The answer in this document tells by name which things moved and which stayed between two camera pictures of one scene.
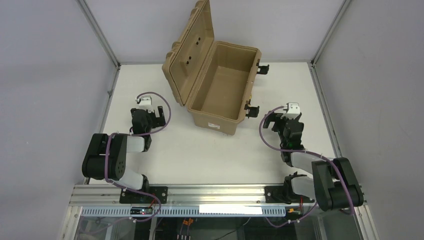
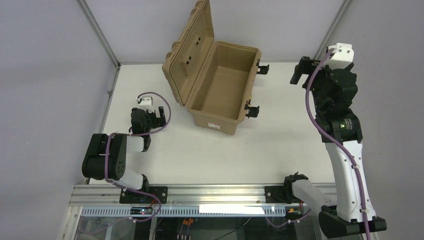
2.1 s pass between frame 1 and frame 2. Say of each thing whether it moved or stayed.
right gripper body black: moved
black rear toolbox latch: stayed
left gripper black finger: stayed
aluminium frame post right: stayed
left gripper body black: stayed
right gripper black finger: moved
